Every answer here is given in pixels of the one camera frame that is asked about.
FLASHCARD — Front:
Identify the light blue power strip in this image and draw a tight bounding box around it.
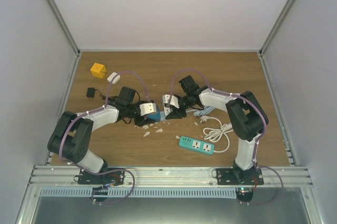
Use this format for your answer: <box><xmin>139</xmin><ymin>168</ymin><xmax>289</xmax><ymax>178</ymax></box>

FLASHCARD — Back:
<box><xmin>160</xmin><ymin>111</ymin><xmax>166</xmax><ymax>121</ymax></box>

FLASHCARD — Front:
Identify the white cube adapter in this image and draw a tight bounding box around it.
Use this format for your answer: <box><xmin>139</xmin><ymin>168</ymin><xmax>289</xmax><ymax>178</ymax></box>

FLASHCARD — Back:
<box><xmin>107</xmin><ymin>72</ymin><xmax>121</xmax><ymax>85</ymax></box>

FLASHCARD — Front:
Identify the blue cube adapter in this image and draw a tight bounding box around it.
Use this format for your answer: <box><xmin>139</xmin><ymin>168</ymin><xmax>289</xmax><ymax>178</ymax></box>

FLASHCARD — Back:
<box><xmin>147</xmin><ymin>112</ymin><xmax>161</xmax><ymax>122</ymax></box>

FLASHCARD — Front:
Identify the aluminium rail frame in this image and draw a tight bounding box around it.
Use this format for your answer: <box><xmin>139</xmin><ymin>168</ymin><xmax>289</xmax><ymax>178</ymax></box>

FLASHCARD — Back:
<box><xmin>14</xmin><ymin>0</ymin><xmax>324</xmax><ymax>224</ymax></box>

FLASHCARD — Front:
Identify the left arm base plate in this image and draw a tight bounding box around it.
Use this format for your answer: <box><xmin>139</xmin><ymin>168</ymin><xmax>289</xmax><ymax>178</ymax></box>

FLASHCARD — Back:
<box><xmin>73</xmin><ymin>167</ymin><xmax>126</xmax><ymax>187</ymax></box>

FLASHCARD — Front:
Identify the teal power strip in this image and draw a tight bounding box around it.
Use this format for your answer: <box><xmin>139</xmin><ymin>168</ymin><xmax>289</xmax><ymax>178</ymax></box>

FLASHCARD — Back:
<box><xmin>179</xmin><ymin>136</ymin><xmax>214</xmax><ymax>155</ymax></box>

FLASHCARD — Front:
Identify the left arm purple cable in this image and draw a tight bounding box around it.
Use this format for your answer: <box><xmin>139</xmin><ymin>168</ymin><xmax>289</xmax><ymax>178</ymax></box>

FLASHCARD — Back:
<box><xmin>58</xmin><ymin>70</ymin><xmax>155</xmax><ymax>206</ymax></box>

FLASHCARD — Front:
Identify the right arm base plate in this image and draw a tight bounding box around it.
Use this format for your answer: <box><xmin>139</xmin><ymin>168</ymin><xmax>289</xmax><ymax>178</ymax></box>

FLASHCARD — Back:
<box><xmin>212</xmin><ymin>167</ymin><xmax>264</xmax><ymax>186</ymax></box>

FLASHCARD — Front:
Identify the black power adapter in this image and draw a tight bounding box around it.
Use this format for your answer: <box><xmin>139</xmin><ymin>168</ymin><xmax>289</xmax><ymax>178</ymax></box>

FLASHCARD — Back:
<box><xmin>86</xmin><ymin>87</ymin><xmax>96</xmax><ymax>98</ymax></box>

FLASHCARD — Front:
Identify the yellow cube socket adapter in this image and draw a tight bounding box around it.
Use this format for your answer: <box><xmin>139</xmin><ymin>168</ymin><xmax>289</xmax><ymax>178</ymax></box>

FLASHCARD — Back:
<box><xmin>90</xmin><ymin>63</ymin><xmax>107</xmax><ymax>79</ymax></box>

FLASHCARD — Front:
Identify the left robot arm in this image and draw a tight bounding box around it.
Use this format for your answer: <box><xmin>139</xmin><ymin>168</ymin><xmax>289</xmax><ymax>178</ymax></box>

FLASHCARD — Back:
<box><xmin>47</xmin><ymin>87</ymin><xmax>157</xmax><ymax>184</ymax></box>

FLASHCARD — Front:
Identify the slotted cable duct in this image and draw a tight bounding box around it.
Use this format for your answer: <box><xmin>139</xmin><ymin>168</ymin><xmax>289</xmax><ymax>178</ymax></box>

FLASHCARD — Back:
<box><xmin>40</xmin><ymin>187</ymin><xmax>236</xmax><ymax>199</ymax></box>

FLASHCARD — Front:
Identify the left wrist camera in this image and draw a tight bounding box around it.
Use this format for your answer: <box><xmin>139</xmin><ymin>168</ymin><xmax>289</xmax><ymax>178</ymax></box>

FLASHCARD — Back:
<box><xmin>139</xmin><ymin>103</ymin><xmax>157</xmax><ymax>116</ymax></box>

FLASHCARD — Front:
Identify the white power strip cable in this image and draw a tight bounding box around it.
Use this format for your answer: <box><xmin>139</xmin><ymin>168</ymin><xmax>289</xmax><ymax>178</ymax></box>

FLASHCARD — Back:
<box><xmin>199</xmin><ymin>115</ymin><xmax>237</xmax><ymax>154</ymax></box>

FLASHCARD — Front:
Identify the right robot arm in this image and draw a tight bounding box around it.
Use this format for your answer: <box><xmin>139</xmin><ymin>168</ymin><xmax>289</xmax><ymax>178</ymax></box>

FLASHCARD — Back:
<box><xmin>162</xmin><ymin>75</ymin><xmax>269</xmax><ymax>185</ymax></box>

